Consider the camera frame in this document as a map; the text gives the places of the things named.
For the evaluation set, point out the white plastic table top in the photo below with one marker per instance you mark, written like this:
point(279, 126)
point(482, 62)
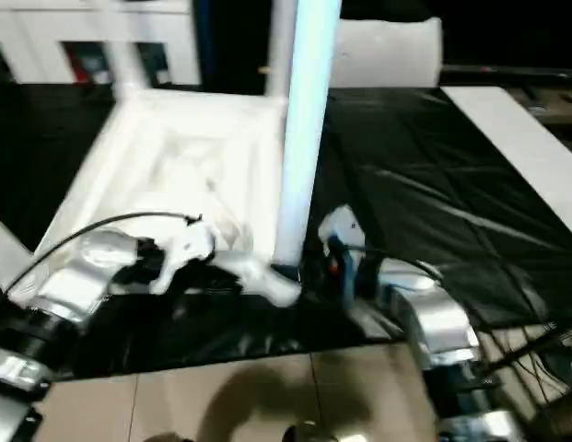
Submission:
point(129, 161)

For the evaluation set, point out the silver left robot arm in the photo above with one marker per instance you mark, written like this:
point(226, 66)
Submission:
point(73, 285)

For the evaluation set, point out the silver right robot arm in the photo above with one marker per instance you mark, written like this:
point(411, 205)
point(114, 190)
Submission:
point(437, 317)

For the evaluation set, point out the black work mat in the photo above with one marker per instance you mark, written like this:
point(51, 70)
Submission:
point(428, 184)

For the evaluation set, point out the black robot foot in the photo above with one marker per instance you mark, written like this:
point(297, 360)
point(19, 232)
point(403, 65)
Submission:
point(170, 437)

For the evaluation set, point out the black metal stand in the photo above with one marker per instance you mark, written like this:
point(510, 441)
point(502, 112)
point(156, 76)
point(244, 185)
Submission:
point(520, 352)

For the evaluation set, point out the small yellow label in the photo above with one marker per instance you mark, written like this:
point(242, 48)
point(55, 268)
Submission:
point(265, 71)

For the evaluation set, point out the white sheet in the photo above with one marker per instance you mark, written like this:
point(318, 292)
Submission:
point(511, 138)

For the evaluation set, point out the white chair back panel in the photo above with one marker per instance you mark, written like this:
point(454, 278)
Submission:
point(387, 55)

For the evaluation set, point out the black cabinet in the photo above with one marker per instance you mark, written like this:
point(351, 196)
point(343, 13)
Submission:
point(235, 46)

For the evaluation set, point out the red packet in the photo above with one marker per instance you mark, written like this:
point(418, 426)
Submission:
point(73, 62)

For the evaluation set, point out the black bar with red light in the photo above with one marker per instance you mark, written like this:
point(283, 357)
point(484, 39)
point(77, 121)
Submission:
point(497, 70)

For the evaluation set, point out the white cabinet with glass doors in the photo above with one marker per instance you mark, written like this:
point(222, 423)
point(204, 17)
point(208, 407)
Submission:
point(37, 27)

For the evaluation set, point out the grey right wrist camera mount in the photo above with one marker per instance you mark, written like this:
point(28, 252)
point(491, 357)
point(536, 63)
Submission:
point(345, 225)

